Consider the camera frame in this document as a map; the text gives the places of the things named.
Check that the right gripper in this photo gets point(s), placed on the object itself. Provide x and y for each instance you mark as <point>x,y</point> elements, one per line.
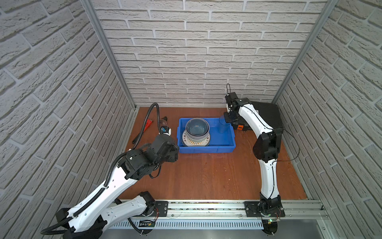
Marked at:
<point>228,119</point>

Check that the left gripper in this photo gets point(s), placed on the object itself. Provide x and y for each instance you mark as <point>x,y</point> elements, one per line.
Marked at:
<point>177,150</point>

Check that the sunburst pattern plate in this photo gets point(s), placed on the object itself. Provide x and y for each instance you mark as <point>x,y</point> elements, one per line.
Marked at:
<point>185,143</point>

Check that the blue grey bowl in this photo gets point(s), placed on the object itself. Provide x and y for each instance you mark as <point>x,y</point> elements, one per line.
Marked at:
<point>197,128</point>

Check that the grey translucent cup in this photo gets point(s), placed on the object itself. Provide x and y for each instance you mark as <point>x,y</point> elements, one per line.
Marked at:
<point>223,125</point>

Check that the lilac bowl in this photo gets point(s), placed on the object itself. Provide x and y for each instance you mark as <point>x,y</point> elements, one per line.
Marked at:
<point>197,140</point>

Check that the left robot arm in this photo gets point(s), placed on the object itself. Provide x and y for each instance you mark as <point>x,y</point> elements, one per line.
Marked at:
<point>101,209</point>

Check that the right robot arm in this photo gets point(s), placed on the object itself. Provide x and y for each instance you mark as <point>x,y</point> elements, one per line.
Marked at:
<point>266,150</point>

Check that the blue plastic bin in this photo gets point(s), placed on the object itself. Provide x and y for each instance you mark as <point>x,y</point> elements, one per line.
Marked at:
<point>219,143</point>

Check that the black tool case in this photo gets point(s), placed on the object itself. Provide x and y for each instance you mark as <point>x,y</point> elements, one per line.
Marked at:
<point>268,111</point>

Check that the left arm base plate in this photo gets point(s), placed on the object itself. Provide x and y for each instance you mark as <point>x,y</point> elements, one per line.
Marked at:
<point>159,209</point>

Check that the aluminium front rail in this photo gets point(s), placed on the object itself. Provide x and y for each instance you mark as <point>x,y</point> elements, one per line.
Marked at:
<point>222,215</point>

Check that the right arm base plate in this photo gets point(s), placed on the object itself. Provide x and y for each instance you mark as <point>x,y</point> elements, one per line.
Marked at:
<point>260,209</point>

